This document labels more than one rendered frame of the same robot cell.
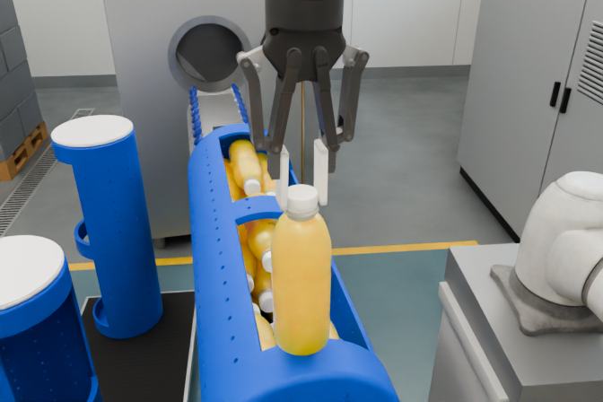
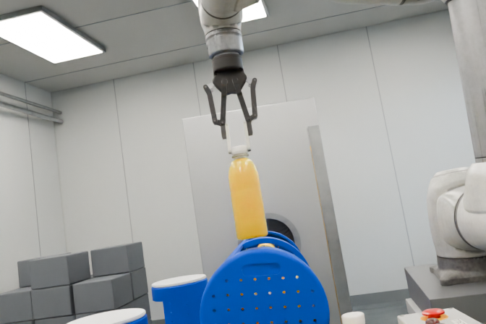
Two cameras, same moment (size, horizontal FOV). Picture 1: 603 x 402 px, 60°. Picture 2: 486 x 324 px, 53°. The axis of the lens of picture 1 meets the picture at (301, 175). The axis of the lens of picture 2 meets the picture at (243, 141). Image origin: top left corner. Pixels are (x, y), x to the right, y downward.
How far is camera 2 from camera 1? 0.80 m
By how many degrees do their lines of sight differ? 39
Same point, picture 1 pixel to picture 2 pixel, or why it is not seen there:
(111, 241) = not seen: outside the picture
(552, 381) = (453, 296)
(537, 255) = (434, 225)
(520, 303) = (442, 271)
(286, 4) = (216, 60)
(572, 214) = (438, 185)
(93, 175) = (176, 309)
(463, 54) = not seen: outside the picture
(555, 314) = (463, 267)
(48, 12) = (167, 266)
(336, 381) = (270, 254)
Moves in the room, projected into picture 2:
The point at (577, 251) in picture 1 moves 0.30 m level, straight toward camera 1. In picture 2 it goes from (445, 205) to (378, 220)
